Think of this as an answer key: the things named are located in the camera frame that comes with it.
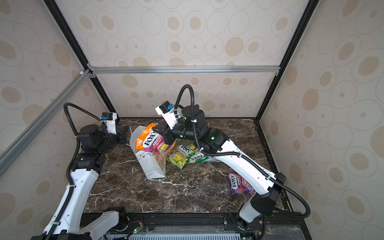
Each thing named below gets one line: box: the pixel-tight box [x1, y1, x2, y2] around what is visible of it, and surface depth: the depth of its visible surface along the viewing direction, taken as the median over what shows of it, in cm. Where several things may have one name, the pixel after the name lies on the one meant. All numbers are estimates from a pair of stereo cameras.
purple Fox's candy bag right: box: [228, 171, 256, 195], surface depth 85 cm
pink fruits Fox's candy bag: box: [135, 123, 176, 157], surface depth 60 cm
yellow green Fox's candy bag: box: [166, 145, 193, 170], surface depth 96 cm
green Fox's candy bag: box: [188, 149, 217, 164], surface depth 96 cm
